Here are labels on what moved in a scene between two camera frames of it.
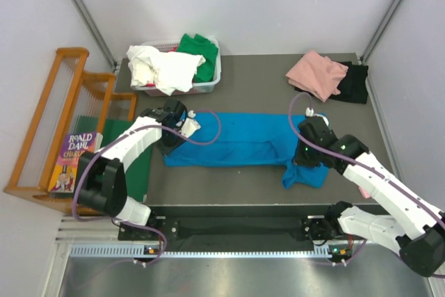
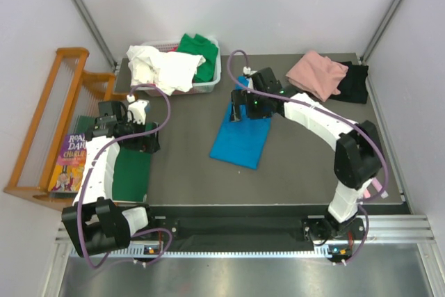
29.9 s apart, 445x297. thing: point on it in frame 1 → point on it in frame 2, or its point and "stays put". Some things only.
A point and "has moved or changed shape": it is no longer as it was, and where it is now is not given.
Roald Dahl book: [70, 147] stays put
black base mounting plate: [322, 228] stays put
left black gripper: [167, 142] → [147, 140]
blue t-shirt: [248, 140] has moved or changed shape
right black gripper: [299, 159] → [243, 97]
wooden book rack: [72, 101] stays put
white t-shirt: [170, 71] stays put
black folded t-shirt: [354, 85] stays put
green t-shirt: [199, 46] stays put
